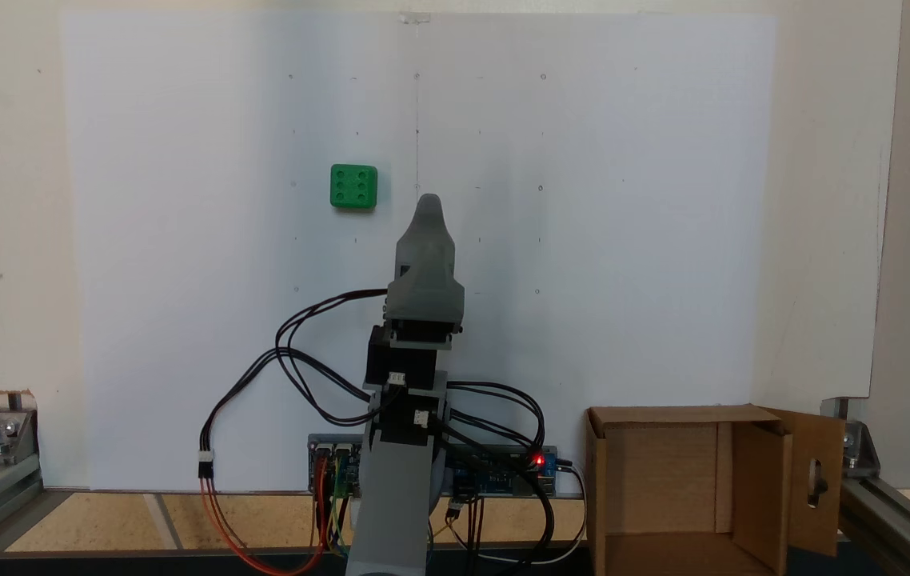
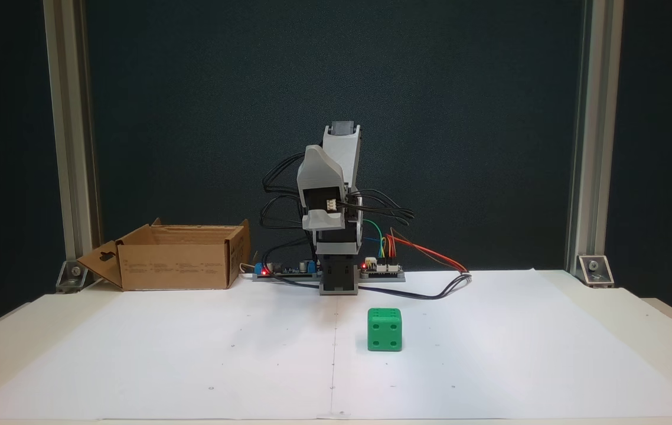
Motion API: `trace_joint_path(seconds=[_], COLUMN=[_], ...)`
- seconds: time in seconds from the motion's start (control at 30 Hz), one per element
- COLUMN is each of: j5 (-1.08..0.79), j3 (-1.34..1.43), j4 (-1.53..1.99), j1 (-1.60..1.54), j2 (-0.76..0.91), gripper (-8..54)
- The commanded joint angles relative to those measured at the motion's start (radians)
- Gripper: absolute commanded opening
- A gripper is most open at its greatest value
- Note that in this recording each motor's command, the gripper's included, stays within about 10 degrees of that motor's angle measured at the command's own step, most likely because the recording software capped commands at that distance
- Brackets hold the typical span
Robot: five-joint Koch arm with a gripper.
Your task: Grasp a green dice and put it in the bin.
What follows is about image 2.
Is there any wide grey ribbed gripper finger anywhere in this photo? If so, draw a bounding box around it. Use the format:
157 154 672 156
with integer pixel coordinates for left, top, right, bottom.
297 145 346 191

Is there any short grey gripper finger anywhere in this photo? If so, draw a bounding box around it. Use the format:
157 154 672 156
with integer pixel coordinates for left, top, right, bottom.
302 209 347 231

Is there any green die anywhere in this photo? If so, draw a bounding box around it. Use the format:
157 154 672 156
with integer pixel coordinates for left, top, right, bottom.
367 308 403 352

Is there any long blue circuit board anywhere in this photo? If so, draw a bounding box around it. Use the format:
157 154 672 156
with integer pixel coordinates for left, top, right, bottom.
252 259 320 282

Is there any open cardboard box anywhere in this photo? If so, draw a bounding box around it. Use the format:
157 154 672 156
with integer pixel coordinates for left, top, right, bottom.
76 218 252 291

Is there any black base servo cable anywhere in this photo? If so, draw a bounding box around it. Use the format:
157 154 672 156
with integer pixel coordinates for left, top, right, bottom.
259 235 317 277

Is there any black looped servo cable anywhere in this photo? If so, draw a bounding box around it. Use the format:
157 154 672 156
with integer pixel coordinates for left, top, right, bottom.
260 152 313 232

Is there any green jumper wire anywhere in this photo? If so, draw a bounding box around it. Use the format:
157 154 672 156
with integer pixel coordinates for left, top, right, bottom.
363 220 386 259

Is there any black wrist servo cable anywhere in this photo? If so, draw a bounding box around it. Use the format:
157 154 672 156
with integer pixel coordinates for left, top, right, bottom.
345 188 415 227

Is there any red jumper wire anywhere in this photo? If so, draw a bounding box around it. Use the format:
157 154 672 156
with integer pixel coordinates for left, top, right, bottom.
388 235 467 273

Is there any orange jumper wire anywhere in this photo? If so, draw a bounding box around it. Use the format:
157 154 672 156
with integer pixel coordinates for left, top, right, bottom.
391 227 468 273

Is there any black cable with white connector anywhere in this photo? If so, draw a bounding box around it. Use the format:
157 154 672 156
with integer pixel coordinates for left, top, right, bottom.
256 273 472 301

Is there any aluminium frame post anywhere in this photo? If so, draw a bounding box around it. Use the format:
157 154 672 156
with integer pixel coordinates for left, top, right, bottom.
565 0 624 278
43 0 102 279

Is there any metal corner bracket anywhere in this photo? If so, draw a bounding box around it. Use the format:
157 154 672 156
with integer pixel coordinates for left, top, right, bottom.
55 260 90 293
576 254 615 289

